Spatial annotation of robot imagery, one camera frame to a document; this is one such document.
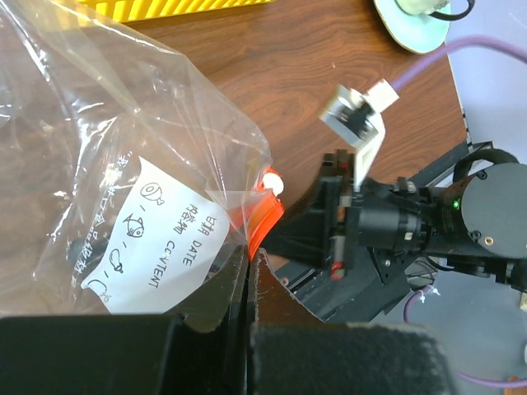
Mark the mint green saucer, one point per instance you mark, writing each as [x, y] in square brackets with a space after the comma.
[418, 34]

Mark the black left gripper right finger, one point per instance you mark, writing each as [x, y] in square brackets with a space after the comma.
[291, 351]

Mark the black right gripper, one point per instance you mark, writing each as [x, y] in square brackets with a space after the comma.
[355, 243]

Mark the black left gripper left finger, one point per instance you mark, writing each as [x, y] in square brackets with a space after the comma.
[198, 347]

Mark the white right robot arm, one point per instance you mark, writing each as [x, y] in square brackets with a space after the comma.
[479, 220]

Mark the yellow plastic basket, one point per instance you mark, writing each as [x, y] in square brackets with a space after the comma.
[125, 11]

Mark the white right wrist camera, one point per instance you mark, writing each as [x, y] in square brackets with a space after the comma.
[356, 118]

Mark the clear zip bag orange zipper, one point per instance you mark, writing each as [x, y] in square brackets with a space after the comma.
[127, 178]

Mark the cream mug black handle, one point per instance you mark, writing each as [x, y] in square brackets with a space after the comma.
[433, 9]

